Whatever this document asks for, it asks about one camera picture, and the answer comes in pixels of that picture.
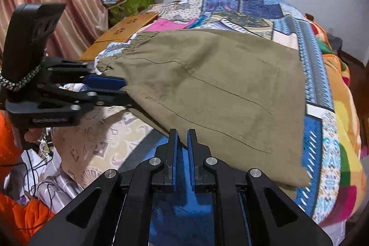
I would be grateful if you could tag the beige patterned bedsheet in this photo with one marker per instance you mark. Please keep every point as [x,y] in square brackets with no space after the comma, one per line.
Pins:
[115,142]

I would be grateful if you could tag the pink cloth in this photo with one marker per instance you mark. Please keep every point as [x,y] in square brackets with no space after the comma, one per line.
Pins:
[167,24]

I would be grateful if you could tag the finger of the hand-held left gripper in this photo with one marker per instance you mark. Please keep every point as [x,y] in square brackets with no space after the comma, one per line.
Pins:
[109,98]
[105,82]

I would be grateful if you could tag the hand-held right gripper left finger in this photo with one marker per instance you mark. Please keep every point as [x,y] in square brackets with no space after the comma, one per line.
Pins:
[173,161]

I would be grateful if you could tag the green storage box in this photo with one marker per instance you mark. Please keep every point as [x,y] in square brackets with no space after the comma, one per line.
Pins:
[129,8]

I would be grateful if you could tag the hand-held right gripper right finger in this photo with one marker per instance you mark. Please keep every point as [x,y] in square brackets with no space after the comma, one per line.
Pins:
[190,161]

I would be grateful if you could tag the orange cloth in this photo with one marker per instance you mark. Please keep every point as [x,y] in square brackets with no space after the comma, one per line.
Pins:
[26,220]

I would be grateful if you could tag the olive green pants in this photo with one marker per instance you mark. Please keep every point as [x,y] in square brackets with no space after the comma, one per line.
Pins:
[216,90]

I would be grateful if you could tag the wooden lap board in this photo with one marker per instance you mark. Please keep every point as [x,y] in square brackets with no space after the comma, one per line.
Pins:
[121,29]

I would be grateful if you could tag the blue patchwork quilt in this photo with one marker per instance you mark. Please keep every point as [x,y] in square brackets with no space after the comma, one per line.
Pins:
[245,4]

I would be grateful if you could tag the white cloth pile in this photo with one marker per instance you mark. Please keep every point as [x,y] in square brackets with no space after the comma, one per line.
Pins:
[54,185]

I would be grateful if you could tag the colourful fleece blanket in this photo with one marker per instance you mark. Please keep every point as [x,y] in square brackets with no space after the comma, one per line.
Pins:
[346,107]

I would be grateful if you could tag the person's left hand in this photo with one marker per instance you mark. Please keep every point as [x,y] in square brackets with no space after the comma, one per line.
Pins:
[32,137]

